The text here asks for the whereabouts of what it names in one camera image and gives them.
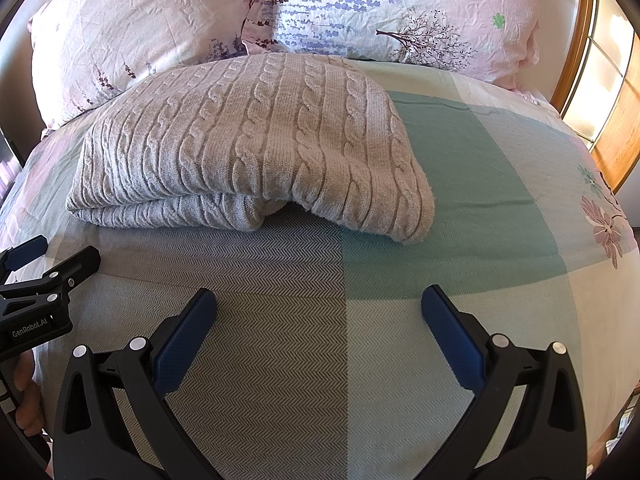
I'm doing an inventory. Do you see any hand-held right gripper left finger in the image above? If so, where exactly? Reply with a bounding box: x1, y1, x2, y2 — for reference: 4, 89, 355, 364
52, 287, 222, 480

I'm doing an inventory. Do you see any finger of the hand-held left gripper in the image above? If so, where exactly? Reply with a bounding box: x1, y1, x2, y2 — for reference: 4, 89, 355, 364
0, 245, 102, 312
0, 235, 49, 283

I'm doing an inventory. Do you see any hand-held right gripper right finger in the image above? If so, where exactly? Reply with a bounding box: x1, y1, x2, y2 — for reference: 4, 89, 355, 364
421, 284, 589, 480

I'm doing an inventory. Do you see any beige cable knit sweater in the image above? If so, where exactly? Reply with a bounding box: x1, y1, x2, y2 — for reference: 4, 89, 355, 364
66, 53, 435, 246

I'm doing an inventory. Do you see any person's left hand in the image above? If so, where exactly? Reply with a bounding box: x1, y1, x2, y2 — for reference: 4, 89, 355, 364
13, 351, 49, 437

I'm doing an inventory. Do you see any green grey checked bed sheet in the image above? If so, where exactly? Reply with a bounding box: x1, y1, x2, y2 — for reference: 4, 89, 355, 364
0, 59, 640, 480

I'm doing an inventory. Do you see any pink floral pillow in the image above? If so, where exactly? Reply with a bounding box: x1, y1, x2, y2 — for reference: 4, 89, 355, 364
241, 0, 551, 92
27, 0, 261, 130

